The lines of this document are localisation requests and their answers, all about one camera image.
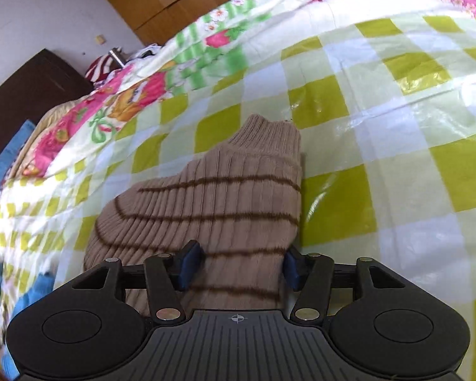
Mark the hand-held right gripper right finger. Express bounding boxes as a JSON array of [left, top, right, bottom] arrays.
[[282, 246, 406, 324]]

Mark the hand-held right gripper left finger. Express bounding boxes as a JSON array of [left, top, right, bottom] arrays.
[[69, 240, 205, 324]]

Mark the beige striped knit sweater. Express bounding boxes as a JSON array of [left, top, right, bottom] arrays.
[[83, 114, 304, 314]]

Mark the checkered printed blanket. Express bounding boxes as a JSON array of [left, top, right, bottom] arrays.
[[0, 0, 476, 381]]

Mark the blue cloth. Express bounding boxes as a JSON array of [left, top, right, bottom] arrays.
[[0, 272, 54, 379]]

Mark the yellow pillow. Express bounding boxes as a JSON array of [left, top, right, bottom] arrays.
[[2, 101, 84, 183]]

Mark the blue pillow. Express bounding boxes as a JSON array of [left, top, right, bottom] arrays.
[[0, 121, 36, 189]]

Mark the red white striped cloth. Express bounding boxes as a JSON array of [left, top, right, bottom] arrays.
[[85, 55, 122, 84]]

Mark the dark wooden headboard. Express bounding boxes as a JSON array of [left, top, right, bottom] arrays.
[[0, 49, 94, 263]]

